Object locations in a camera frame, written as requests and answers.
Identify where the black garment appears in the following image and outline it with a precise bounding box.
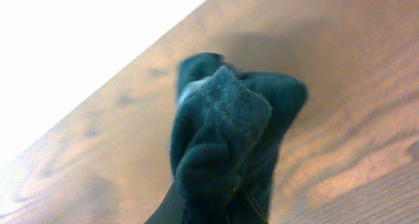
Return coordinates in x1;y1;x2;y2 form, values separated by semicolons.
170;52;308;224

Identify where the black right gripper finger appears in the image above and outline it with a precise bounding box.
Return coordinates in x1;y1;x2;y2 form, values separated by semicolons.
145;183;185;224

